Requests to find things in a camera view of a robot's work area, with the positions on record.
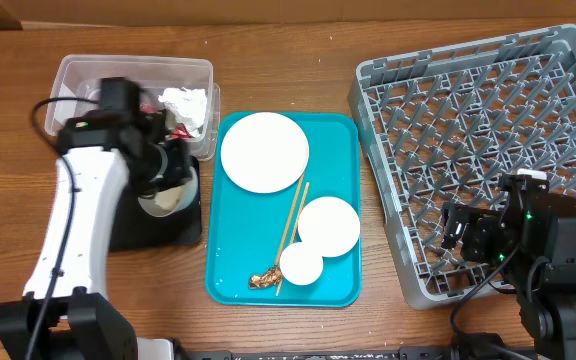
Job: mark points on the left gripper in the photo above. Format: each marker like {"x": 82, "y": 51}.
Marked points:
{"x": 181, "y": 169}

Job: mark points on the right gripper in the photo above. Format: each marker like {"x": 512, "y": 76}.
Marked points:
{"x": 452, "y": 226}

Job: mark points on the red snack wrapper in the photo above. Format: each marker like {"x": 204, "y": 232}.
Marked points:
{"x": 175, "y": 131}

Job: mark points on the grey bowl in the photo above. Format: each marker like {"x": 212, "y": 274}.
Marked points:
{"x": 173, "y": 200}

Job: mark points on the white tissue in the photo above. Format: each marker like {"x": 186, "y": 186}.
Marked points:
{"x": 188, "y": 108}

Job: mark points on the small white plate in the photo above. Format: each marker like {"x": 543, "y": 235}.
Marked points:
{"x": 330, "y": 225}

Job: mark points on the gold foil wrapper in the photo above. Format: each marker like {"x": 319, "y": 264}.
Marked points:
{"x": 272, "y": 277}

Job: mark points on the white cup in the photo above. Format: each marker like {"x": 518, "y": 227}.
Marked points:
{"x": 300, "y": 264}

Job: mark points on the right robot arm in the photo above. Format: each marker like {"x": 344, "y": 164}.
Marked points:
{"x": 531, "y": 242}

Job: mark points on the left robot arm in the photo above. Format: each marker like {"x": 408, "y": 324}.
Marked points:
{"x": 113, "y": 150}

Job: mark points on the grey dishwasher rack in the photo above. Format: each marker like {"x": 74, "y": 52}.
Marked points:
{"x": 444, "y": 123}

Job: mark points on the clear plastic waste bin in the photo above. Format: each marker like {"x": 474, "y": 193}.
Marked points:
{"x": 78, "y": 76}

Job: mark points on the black plastic tray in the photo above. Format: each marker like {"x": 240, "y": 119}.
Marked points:
{"x": 133, "y": 228}

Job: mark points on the large white plate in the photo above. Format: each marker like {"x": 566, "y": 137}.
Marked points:
{"x": 264, "y": 152}

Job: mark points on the teal serving tray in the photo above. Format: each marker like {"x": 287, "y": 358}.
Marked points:
{"x": 245, "y": 228}

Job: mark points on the left wooden chopstick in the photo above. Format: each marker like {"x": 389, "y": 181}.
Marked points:
{"x": 289, "y": 220}

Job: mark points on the wooden chopstick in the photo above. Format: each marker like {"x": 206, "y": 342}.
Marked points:
{"x": 294, "y": 230}
{"x": 289, "y": 220}

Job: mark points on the right wooden chopstick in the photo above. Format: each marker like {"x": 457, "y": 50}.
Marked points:
{"x": 294, "y": 230}

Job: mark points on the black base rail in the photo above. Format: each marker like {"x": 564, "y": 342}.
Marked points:
{"x": 403, "y": 353}

